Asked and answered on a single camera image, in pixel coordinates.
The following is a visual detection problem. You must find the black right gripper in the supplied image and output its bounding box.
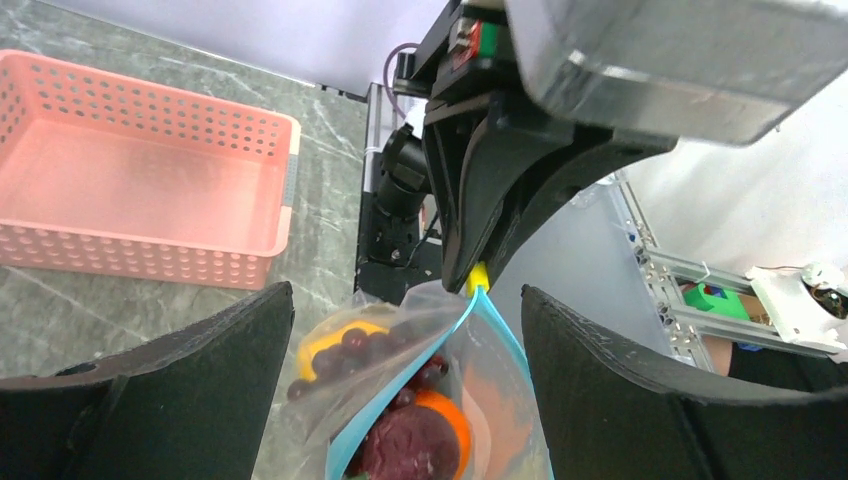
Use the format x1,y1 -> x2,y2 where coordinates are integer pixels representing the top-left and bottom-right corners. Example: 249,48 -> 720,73
392,1 -> 678,293

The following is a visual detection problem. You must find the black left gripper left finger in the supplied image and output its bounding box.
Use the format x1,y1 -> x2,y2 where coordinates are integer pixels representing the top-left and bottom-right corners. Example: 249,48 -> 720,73
1,282 -> 294,479

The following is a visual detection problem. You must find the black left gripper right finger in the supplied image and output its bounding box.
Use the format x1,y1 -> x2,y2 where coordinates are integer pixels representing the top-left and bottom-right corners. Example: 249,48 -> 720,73
521,286 -> 847,479

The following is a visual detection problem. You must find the yellow mango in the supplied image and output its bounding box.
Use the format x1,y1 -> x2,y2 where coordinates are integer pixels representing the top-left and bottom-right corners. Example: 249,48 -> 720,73
295,320 -> 389,381

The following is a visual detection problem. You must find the dark red grape bunch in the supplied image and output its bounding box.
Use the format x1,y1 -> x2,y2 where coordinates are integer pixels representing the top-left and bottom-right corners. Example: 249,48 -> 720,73
287,325 -> 449,411

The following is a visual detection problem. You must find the clear zip top bag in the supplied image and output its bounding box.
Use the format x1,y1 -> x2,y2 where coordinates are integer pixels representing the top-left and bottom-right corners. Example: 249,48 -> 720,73
285,264 -> 553,479

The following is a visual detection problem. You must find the orange fruit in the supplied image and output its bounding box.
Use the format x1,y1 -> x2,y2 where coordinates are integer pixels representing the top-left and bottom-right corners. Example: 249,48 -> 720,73
415,390 -> 473,480

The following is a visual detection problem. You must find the dark red plum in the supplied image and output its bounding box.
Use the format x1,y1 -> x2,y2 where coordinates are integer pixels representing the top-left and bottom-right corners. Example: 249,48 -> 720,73
362,405 -> 461,480

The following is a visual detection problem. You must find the green plastic object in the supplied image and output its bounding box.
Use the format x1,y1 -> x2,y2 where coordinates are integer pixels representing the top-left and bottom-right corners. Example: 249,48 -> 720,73
683,283 -> 751,321

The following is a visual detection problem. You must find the pink perforated plastic basket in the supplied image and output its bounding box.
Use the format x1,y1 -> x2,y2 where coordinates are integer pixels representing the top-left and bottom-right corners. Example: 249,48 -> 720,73
1,50 -> 301,290

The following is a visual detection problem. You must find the aluminium frame extrusion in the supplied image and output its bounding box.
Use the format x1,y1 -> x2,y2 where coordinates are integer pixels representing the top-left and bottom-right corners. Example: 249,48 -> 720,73
612,174 -> 835,373

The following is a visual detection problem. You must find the white bracket plate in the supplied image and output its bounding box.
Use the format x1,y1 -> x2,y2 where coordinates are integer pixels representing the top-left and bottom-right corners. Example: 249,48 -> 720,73
746,262 -> 847,355

